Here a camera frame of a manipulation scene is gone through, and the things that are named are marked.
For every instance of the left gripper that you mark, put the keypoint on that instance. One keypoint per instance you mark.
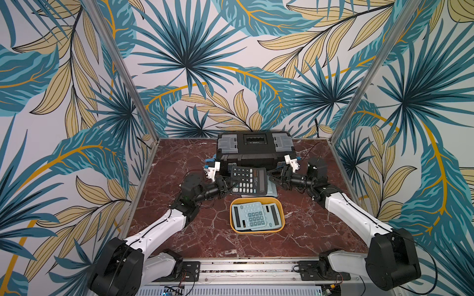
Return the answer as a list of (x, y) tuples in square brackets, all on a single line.
[(222, 185)]

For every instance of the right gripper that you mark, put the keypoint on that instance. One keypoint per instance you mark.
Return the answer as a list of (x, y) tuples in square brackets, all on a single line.
[(285, 177)]

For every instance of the black desktop calculator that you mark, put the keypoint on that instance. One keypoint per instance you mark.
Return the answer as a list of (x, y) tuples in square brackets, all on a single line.
[(251, 181)]

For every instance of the yellow plastic tray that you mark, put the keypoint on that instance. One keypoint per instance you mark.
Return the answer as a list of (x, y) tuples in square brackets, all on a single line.
[(262, 200)]

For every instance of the light blue calculator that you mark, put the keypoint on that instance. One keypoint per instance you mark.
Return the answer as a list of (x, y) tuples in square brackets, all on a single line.
[(248, 216), (272, 216)]

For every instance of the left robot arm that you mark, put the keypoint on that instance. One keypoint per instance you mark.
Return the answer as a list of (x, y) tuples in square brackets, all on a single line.
[(122, 268)]

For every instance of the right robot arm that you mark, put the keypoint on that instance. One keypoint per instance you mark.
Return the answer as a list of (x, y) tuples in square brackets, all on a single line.
[(392, 258)]

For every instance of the light blue calculator face down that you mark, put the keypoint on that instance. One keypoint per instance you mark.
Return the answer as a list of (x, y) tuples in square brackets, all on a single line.
[(271, 188)]

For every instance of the black plastic toolbox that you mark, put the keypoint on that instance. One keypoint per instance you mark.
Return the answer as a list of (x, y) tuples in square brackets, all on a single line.
[(254, 149)]

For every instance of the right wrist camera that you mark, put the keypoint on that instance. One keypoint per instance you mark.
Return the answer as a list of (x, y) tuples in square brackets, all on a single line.
[(293, 163)]

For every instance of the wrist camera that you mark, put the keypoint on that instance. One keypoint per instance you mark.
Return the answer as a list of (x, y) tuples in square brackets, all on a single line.
[(211, 170), (293, 163)]

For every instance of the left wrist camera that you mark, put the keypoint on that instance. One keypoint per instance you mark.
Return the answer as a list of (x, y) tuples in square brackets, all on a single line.
[(211, 170)]

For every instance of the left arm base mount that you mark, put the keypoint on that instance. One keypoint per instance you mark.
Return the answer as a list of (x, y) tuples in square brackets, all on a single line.
[(169, 266)]

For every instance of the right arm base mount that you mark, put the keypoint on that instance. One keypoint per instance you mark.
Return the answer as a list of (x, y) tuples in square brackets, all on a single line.
[(320, 270)]

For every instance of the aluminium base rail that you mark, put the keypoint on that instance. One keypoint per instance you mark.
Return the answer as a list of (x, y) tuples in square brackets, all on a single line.
[(260, 277)]

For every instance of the right aluminium frame post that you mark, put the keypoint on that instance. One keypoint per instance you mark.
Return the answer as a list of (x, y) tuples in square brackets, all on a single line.
[(386, 47)]

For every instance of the aluminium frame post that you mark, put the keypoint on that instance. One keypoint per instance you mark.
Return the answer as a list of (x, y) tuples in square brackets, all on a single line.
[(110, 44), (386, 47)]

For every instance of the left aluminium frame post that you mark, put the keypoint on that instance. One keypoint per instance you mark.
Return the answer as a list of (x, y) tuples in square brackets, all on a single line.
[(110, 44)]

